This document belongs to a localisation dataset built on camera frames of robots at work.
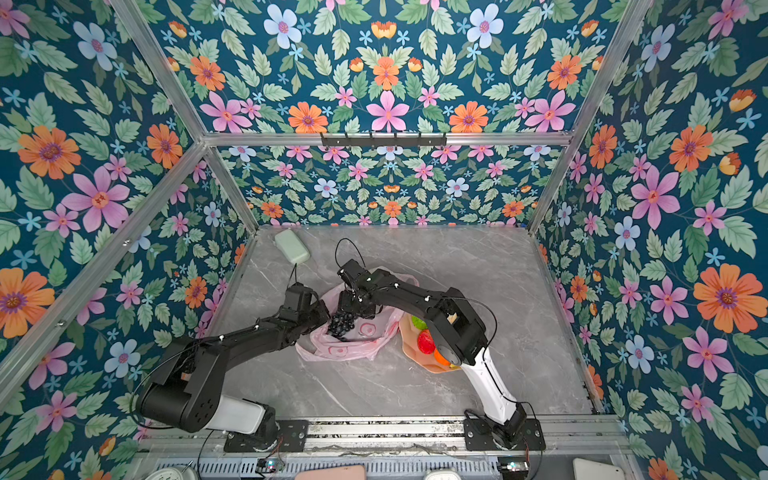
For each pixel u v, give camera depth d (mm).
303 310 734
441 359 826
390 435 750
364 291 680
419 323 865
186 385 439
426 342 828
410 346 855
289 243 1114
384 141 922
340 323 907
